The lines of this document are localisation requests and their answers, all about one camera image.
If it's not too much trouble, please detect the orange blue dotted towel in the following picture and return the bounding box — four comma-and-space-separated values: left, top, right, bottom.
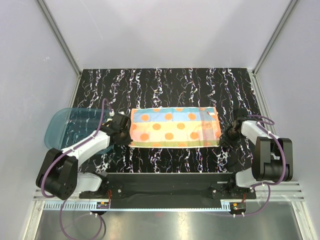
130, 107, 222, 149

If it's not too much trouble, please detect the blue transparent plastic bin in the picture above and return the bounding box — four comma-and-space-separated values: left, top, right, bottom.
44, 108, 110, 150

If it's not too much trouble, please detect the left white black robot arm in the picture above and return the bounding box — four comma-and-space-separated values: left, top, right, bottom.
35, 125, 132, 200

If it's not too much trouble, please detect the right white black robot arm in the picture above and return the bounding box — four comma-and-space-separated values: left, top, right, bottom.
219, 116, 294, 199

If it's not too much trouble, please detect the black marble pattern mat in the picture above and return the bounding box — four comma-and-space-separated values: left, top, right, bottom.
72, 68, 261, 173

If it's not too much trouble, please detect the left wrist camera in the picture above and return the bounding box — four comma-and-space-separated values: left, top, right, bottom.
109, 113, 131, 131

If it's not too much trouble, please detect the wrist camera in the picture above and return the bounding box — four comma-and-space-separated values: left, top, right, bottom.
109, 113, 131, 131
232, 108, 249, 121

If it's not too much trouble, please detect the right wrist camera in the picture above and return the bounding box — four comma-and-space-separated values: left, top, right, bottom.
232, 108, 249, 121

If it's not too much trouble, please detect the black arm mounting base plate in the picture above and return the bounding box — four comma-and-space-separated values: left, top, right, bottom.
79, 173, 257, 200

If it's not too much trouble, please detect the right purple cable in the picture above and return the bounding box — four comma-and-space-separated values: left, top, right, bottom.
231, 114, 287, 216

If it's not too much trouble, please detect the grey slotted cable duct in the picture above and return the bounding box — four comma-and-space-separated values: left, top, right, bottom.
44, 200, 231, 212

